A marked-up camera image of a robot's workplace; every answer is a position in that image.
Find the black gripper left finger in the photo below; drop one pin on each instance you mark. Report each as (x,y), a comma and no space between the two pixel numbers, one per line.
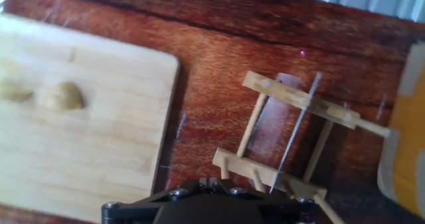
(191,186)

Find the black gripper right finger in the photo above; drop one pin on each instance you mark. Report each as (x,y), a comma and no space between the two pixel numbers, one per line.
(229,187)

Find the steel kitchen cleaver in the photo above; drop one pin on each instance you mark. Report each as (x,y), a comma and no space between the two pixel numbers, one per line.
(295,131)

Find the wooden cutting board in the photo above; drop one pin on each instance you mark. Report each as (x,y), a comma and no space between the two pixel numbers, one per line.
(99,144)

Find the wooden peg knife rack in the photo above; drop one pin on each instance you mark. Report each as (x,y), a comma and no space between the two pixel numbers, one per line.
(285,92)

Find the thick peeled potato chunk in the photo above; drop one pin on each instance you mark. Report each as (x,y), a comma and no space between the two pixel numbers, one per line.
(64,97)

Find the cardboard box with yellow tape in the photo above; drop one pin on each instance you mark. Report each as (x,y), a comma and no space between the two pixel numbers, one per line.
(408,134)

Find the thin peeled potato slice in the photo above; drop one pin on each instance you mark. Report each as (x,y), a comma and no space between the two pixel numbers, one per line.
(13,92)

